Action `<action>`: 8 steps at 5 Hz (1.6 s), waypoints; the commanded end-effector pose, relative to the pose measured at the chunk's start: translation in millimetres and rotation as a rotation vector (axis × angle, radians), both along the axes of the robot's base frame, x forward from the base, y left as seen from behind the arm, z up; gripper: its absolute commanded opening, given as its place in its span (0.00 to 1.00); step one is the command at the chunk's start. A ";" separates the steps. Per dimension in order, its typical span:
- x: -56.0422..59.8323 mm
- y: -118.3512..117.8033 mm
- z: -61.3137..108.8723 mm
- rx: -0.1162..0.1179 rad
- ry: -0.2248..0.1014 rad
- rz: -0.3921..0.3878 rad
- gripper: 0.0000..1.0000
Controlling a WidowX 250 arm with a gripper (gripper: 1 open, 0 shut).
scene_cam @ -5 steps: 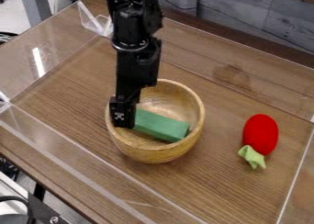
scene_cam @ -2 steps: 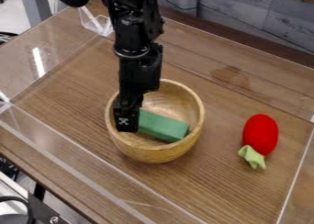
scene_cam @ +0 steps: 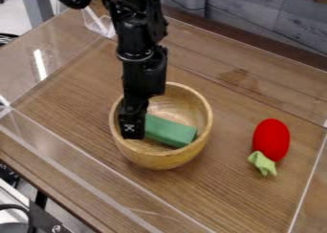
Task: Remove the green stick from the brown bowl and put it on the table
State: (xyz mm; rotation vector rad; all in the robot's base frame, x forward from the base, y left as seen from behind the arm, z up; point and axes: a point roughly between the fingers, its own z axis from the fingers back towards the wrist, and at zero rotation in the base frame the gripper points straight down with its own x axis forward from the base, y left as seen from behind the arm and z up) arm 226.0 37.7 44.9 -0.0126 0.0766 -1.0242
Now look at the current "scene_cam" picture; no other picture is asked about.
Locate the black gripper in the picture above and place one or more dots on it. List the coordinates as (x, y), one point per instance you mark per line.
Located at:
(144, 80)

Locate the green rectangular block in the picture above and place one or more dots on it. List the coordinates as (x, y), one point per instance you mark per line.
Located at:
(170, 132)

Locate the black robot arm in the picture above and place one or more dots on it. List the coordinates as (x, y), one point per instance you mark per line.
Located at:
(142, 27)

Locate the brown wooden bowl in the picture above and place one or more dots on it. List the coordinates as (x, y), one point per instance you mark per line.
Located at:
(182, 105)

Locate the red plush tomato toy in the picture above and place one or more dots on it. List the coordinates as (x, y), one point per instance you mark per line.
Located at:
(270, 145)

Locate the black metal bracket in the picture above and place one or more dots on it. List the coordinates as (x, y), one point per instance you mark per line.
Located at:
(45, 223)

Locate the grey table leg post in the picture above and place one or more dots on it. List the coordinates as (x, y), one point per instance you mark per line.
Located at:
(40, 11)

